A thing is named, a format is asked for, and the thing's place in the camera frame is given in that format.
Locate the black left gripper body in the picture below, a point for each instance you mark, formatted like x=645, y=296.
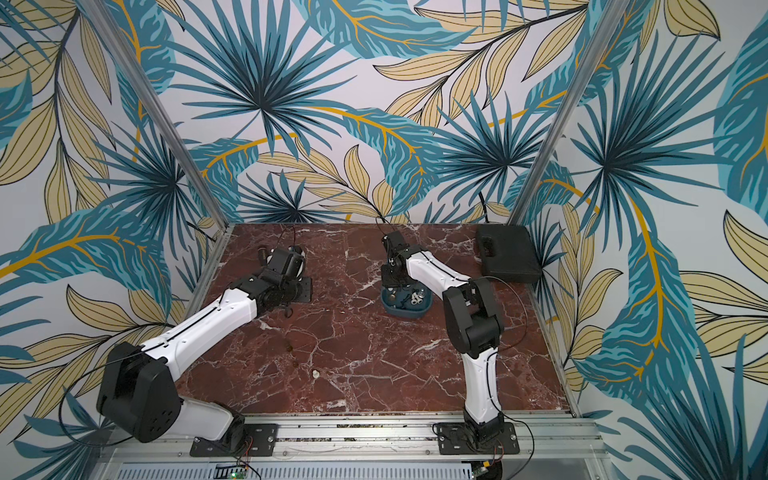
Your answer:
x=298, y=290

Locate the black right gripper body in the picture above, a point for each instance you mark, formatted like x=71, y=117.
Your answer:
x=396, y=282

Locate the teal plastic storage box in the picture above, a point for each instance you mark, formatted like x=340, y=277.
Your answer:
x=409, y=302

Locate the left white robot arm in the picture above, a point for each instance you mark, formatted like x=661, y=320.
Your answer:
x=138, y=392

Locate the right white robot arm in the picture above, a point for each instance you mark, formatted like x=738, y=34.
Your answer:
x=473, y=324

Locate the black plastic tool case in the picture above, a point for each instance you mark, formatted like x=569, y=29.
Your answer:
x=508, y=253

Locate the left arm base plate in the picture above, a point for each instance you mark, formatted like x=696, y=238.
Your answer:
x=247, y=440

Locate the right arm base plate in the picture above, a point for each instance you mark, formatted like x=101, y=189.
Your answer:
x=477, y=439

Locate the aluminium frame rail front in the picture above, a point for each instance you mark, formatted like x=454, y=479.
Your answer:
x=389, y=446

